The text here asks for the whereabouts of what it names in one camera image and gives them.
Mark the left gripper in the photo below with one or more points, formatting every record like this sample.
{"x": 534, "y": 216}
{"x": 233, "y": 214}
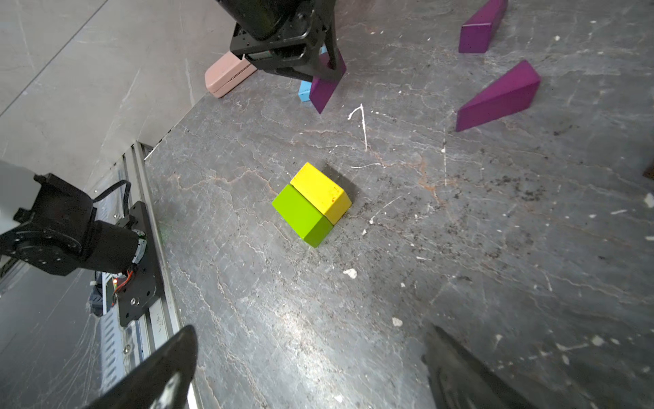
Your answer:
{"x": 284, "y": 37}

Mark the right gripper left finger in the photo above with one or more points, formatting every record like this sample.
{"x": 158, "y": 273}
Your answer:
{"x": 163, "y": 380}

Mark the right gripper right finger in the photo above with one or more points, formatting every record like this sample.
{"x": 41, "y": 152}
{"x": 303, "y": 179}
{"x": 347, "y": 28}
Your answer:
{"x": 457, "y": 379}

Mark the purple wedge block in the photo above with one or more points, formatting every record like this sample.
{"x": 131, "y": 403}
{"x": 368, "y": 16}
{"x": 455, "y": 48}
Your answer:
{"x": 478, "y": 31}
{"x": 322, "y": 90}
{"x": 513, "y": 92}

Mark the yellow rectangular block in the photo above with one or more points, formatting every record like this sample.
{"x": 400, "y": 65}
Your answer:
{"x": 324, "y": 194}

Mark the green rectangular block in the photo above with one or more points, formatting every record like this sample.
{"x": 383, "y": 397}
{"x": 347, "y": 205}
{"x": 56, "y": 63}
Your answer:
{"x": 306, "y": 220}

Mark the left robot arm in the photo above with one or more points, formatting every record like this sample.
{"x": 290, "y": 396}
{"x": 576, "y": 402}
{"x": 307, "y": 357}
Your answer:
{"x": 57, "y": 228}

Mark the light blue flat block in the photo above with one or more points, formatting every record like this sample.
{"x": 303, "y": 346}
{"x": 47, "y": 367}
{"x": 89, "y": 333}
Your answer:
{"x": 306, "y": 86}

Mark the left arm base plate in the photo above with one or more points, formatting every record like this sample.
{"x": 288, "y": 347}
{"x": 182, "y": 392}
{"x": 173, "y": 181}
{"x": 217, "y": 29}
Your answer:
{"x": 145, "y": 285}

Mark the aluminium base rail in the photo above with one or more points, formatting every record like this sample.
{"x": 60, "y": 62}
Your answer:
{"x": 141, "y": 317}

